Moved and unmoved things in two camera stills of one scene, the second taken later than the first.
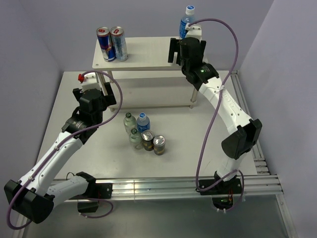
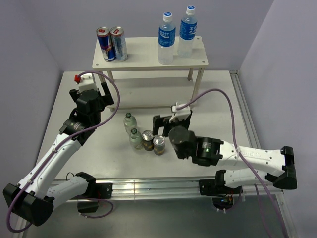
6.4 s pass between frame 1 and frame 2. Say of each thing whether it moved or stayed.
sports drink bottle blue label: moved
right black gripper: moved
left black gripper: stayed
